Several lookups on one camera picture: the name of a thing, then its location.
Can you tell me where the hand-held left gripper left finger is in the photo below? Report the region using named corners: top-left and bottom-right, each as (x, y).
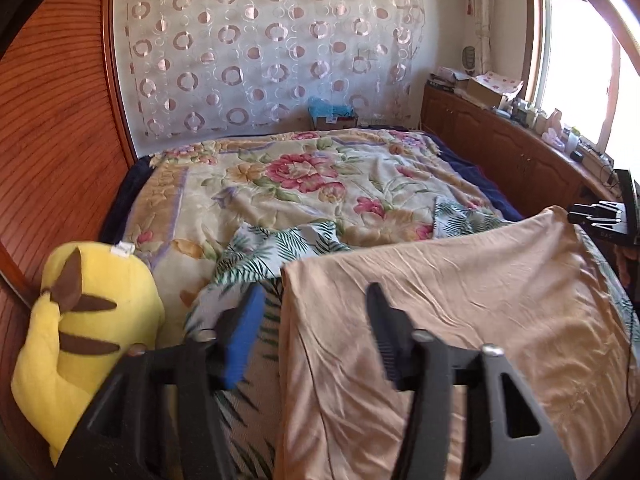
top-left (55, 284), bottom-right (268, 480)

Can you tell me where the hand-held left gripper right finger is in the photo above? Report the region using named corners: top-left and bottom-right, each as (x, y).
top-left (366, 282), bottom-right (578, 480)

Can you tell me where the beige printed t-shirt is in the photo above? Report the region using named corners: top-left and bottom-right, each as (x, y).
top-left (274, 205), bottom-right (640, 480)

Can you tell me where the leaf-print bed sheet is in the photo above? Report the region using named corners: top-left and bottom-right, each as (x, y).
top-left (182, 195), bottom-right (640, 480)

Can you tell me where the pink figurine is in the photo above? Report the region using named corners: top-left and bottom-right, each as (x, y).
top-left (542, 110), bottom-right (566, 146)

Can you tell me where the long wooden cabinet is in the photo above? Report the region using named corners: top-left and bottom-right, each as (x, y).
top-left (421, 82), bottom-right (626, 221)

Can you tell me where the yellow plush toy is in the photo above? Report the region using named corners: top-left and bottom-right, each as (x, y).
top-left (11, 241), bottom-right (166, 467)

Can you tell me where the wooden-framed window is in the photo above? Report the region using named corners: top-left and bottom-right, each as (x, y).
top-left (522, 0), bottom-right (640, 161)

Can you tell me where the floral blanket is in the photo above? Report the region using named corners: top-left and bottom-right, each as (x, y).
top-left (122, 127), bottom-right (506, 321)

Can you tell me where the cardboard box with patterned paper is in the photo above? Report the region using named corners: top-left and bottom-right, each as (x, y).
top-left (465, 71), bottom-right (525, 110)

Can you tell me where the box with blue cloth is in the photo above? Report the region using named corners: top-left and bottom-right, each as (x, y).
top-left (306, 96), bottom-right (360, 131)

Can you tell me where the white window curtain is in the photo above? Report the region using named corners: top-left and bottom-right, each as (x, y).
top-left (462, 0), bottom-right (496, 73)

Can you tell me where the sheer circle-print curtain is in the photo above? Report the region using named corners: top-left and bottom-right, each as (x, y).
top-left (112, 0), bottom-right (426, 140)

